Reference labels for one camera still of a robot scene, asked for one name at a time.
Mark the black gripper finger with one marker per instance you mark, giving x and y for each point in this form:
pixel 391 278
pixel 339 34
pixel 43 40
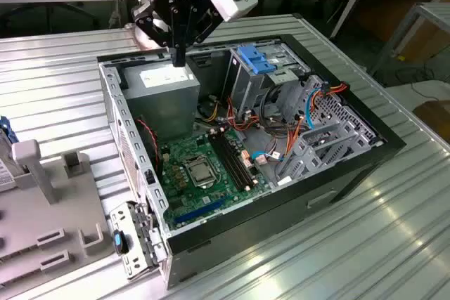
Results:
pixel 207 24
pixel 151 26

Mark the grey disk bay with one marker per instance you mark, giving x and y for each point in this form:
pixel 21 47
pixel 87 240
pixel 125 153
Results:
pixel 306 159

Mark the blue plastic drive latch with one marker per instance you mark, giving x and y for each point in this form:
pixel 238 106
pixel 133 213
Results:
pixel 255 59

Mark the silver optical drive cage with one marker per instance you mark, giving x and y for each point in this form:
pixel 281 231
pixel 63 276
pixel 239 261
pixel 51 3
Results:
pixel 242 82

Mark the grey power supply unit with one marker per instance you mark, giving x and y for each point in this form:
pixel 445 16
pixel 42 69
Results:
pixel 161 110

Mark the black RAM slot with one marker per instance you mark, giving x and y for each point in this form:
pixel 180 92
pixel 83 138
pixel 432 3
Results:
pixel 236 160
pixel 228 163
pixel 232 162
pixel 240 158

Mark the silver CPU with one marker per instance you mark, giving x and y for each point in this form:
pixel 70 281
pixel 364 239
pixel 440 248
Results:
pixel 199 173

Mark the green motherboard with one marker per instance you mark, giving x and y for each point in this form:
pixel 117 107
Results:
pixel 186 205

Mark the blue expansion slot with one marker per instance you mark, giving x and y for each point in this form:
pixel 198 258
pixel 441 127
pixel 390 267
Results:
pixel 200 210

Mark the black open PC case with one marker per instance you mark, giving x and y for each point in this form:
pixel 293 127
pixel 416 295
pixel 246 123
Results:
pixel 281 215

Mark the grey parts rack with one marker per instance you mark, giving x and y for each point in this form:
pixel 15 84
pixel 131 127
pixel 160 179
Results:
pixel 28 215

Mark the brown cardboard box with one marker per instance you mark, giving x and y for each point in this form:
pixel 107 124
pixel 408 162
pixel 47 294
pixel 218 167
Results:
pixel 434 117

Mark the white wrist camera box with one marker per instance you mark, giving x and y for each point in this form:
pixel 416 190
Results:
pixel 232 1

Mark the silver card retention bracket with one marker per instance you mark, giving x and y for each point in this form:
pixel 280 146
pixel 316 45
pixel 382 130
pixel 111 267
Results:
pixel 123 222

